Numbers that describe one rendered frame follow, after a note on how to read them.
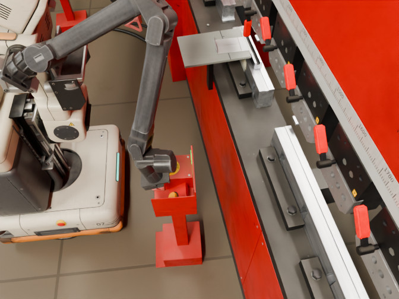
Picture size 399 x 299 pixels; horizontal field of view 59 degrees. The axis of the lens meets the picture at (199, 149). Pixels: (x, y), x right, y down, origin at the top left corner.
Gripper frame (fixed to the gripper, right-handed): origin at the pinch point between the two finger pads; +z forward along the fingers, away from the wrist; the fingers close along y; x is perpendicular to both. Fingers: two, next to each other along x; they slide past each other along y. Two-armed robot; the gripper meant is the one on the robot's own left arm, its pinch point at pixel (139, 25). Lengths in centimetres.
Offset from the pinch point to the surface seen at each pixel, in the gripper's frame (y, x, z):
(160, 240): -58, 49, 86
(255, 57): -25, -39, 21
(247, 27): -33, -43, 0
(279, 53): -53, -50, -3
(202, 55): -22.3, -21.6, 10.6
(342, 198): -98, -52, 2
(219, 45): -17.4, -28.3, 13.8
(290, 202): -83, -36, 29
